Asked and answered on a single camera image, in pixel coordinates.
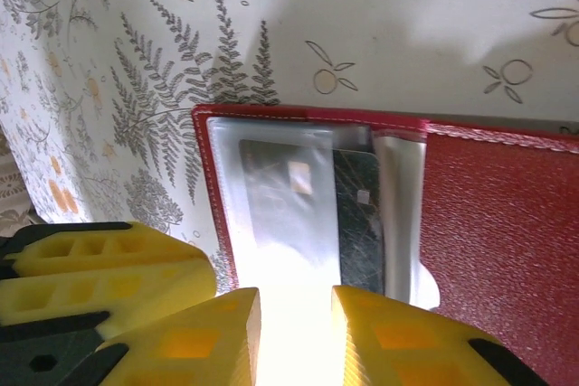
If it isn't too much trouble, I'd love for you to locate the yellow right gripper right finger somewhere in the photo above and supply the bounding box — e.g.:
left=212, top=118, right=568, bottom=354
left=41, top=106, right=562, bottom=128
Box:
left=332, top=286, right=548, bottom=386

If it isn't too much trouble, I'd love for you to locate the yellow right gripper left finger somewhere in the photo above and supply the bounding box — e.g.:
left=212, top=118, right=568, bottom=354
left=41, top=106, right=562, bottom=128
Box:
left=67, top=287, right=263, bottom=386

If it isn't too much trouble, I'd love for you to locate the dark scratched chip card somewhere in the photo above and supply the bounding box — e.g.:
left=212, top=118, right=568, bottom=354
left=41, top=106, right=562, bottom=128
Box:
left=331, top=147, right=386, bottom=296

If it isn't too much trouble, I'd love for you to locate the red leather card holder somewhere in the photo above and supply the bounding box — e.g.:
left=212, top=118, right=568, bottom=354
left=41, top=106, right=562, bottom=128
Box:
left=191, top=103, right=579, bottom=386

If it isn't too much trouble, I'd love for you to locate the floral patterned table cover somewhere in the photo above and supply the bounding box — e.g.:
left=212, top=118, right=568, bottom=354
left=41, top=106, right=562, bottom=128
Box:
left=0, top=0, right=579, bottom=315

